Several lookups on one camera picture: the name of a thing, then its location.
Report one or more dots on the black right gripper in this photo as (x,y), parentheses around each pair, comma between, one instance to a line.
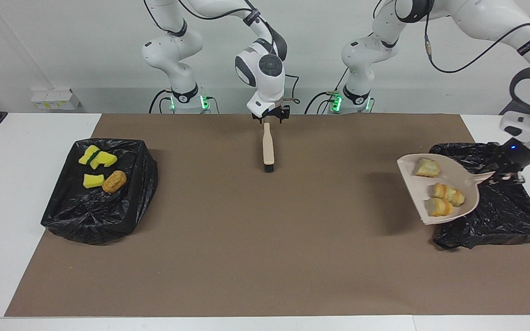
(272,111)

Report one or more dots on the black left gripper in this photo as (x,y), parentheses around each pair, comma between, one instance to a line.
(518,156)

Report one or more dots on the beige brush with black bristles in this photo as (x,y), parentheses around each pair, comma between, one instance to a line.
(268,147)

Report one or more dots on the orange croissant piece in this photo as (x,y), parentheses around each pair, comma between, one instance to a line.
(449,193)

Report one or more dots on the pale bread chunk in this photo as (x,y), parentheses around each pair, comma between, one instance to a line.
(427,168)
(439,208)

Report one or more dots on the beige plastic dustpan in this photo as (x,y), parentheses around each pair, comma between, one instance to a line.
(412,193)

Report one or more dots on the brown bread roll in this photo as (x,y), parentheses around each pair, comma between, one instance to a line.
(114,181)

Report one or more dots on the yellow sponge piece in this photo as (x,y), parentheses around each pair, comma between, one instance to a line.
(105,159)
(94,180)
(88,155)

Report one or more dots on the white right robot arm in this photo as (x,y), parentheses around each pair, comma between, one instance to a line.
(267,73)

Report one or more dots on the loose black trash bag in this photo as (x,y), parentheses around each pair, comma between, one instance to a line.
(499,216)

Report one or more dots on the black bag lined bin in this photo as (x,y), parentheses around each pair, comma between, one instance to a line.
(99,216)

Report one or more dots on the brown table mat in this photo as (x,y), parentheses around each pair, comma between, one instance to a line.
(265,285)

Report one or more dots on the white wall socket box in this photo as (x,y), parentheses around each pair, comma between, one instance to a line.
(55,99)

